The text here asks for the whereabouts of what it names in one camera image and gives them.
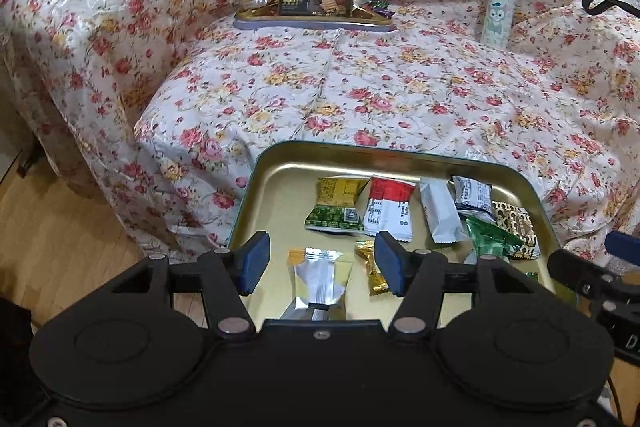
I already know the black strap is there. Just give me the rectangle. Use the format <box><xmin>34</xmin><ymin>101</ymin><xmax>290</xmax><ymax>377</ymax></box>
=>
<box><xmin>580</xmin><ymin>0</ymin><xmax>640</xmax><ymax>18</ymax></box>

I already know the red white snack packet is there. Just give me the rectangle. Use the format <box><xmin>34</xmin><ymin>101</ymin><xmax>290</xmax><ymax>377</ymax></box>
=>
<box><xmin>361</xmin><ymin>176</ymin><xmax>417</xmax><ymax>242</ymax></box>

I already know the white cartoon cat bottle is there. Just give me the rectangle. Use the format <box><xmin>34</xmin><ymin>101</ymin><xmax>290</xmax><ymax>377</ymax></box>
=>
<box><xmin>480</xmin><ymin>0</ymin><xmax>518</xmax><ymax>46</ymax></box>

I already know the plain white long packet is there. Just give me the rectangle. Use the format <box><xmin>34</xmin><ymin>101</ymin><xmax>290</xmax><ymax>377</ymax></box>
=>
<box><xmin>419</xmin><ymin>179</ymin><xmax>468</xmax><ymax>245</ymax></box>

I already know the gold tin tray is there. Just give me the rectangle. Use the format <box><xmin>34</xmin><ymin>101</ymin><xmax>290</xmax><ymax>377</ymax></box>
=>
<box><xmin>226</xmin><ymin>141</ymin><xmax>562</xmax><ymax>323</ymax></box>

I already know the yellow green snack packet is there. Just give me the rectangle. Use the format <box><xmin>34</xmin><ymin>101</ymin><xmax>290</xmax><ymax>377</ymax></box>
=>
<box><xmin>305</xmin><ymin>177</ymin><xmax>371</xmax><ymax>234</ymax></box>

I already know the yellow silver snack packet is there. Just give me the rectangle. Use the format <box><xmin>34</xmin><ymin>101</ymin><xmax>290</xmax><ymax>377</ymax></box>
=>
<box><xmin>288</xmin><ymin>248</ymin><xmax>355</xmax><ymax>310</ymax></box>

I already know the white dark-print snack packet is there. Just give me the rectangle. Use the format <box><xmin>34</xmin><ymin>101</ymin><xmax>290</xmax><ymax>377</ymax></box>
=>
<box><xmin>451</xmin><ymin>175</ymin><xmax>493</xmax><ymax>214</ymax></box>

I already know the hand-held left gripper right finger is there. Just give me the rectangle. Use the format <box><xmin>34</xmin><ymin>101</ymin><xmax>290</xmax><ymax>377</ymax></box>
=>
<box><xmin>374</xmin><ymin>230</ymin><xmax>537</xmax><ymax>341</ymax></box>

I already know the gold candy packet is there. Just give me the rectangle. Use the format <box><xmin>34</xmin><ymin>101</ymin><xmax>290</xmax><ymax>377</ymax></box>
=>
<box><xmin>354</xmin><ymin>241</ymin><xmax>392</xmax><ymax>297</ymax></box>

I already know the black biscuit packet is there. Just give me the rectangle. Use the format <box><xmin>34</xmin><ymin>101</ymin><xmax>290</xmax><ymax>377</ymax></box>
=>
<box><xmin>277</xmin><ymin>0</ymin><xmax>353</xmax><ymax>18</ymax></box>

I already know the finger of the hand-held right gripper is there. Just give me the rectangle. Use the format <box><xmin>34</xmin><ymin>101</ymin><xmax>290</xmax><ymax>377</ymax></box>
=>
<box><xmin>604</xmin><ymin>231</ymin><xmax>640</xmax><ymax>267</ymax></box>
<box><xmin>546</xmin><ymin>248</ymin><xmax>624</xmax><ymax>304</ymax></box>

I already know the grey tin tray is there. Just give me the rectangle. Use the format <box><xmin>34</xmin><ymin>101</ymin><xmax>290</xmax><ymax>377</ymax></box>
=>
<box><xmin>233</xmin><ymin>0</ymin><xmax>393</xmax><ymax>34</ymax></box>

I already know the gold black patterned packet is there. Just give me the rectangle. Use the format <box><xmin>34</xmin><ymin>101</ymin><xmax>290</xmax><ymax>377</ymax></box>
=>
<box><xmin>487</xmin><ymin>201</ymin><xmax>541</xmax><ymax>260</ymax></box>

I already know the floral sofa cover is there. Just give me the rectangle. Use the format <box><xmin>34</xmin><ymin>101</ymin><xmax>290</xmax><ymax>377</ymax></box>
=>
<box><xmin>0</xmin><ymin>0</ymin><xmax>640</xmax><ymax>268</ymax></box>

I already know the green white snack packet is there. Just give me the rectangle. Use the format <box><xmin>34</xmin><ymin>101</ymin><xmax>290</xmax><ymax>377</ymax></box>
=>
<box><xmin>462</xmin><ymin>216</ymin><xmax>523</xmax><ymax>264</ymax></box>

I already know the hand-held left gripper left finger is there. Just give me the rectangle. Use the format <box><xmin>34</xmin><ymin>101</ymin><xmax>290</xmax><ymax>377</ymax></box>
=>
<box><xmin>110</xmin><ymin>230</ymin><xmax>272</xmax><ymax>339</ymax></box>

